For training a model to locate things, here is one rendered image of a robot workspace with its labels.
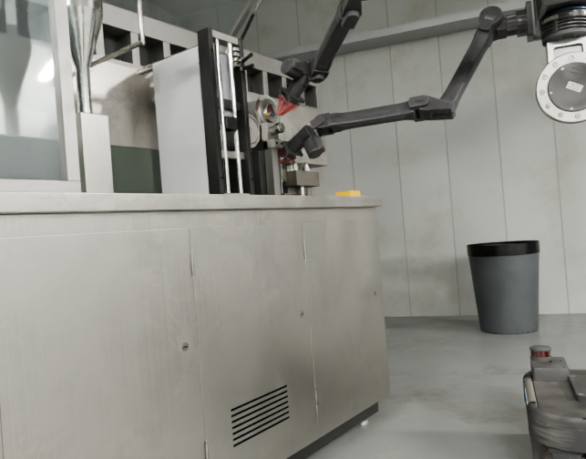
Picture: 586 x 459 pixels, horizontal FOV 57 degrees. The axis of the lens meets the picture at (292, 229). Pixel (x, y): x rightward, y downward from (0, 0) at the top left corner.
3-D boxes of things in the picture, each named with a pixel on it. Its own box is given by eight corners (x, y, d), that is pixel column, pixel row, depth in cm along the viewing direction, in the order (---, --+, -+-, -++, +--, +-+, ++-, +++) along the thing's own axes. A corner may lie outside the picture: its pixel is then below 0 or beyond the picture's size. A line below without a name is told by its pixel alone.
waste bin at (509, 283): (548, 322, 384) (540, 239, 384) (544, 336, 342) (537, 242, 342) (478, 322, 405) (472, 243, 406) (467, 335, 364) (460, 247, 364)
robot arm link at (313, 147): (329, 125, 210) (322, 114, 202) (340, 147, 205) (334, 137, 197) (302, 140, 212) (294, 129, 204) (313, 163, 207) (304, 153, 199)
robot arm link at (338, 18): (364, 16, 158) (363, -16, 160) (344, 14, 156) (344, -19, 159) (324, 86, 199) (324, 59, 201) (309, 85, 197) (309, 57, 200)
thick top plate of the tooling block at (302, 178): (297, 185, 215) (295, 169, 215) (224, 195, 239) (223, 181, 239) (319, 186, 228) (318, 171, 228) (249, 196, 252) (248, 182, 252)
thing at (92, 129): (84, 206, 149) (68, 0, 149) (57, 210, 157) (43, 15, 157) (128, 205, 160) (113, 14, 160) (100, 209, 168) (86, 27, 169)
